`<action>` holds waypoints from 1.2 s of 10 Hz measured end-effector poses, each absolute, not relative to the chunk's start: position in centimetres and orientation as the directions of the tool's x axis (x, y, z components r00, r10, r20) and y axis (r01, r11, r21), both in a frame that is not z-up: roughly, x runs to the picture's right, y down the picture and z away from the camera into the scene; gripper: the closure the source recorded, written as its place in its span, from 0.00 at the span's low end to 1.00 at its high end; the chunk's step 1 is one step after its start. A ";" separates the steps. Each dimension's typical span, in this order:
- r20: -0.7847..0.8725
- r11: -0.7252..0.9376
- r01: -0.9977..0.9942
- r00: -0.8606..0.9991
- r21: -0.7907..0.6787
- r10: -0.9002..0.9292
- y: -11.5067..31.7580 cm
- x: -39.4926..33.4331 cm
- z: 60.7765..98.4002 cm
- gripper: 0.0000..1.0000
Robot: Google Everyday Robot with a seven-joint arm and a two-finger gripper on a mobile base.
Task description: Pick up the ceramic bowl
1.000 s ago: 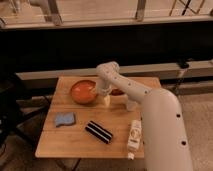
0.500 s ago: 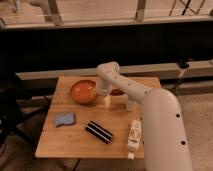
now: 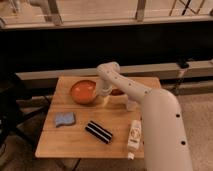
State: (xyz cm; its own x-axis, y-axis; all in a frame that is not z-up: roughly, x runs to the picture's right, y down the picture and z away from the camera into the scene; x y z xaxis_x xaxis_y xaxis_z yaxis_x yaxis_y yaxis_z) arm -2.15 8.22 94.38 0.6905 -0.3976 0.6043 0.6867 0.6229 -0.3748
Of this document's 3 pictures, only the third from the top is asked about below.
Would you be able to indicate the clear plastic cup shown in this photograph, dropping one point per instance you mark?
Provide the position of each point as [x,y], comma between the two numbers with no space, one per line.
[130,104]

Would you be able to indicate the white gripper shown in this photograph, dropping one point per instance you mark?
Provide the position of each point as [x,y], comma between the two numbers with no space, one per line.
[103,88]

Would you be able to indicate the black white striped box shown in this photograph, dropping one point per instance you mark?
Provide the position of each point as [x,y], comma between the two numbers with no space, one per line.
[99,132]

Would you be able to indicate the blue sponge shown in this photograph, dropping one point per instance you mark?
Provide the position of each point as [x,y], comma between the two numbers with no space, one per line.
[65,119]

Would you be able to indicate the metal railing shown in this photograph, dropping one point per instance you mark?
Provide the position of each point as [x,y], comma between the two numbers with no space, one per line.
[30,14]

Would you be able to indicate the wooden folding table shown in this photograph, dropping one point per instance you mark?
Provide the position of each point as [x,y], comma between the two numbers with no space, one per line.
[74,141]

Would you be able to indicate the white lotion bottle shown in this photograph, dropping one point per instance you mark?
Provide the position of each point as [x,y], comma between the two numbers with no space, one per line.
[134,138]

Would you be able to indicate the orange ceramic bowl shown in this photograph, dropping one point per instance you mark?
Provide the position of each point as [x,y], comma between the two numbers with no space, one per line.
[83,91]

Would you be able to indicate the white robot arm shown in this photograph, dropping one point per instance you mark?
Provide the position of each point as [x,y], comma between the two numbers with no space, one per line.
[165,141]

